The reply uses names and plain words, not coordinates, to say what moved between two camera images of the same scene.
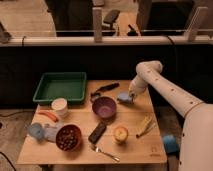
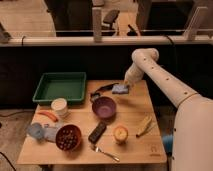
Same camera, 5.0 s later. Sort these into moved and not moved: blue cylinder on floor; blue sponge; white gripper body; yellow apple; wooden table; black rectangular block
Moved: white gripper body; blue sponge
Not moved: blue cylinder on floor; yellow apple; wooden table; black rectangular block
